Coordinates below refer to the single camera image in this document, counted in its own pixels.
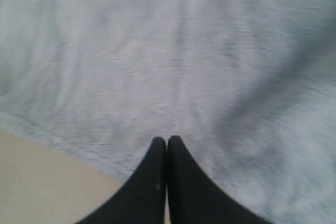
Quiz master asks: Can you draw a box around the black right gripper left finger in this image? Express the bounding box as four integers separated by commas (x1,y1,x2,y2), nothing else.
78,137,166,224

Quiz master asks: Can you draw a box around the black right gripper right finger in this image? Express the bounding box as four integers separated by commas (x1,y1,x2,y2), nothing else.
167,136,269,224

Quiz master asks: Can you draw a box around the light blue terry towel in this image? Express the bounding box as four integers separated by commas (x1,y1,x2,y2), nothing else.
1,0,335,223

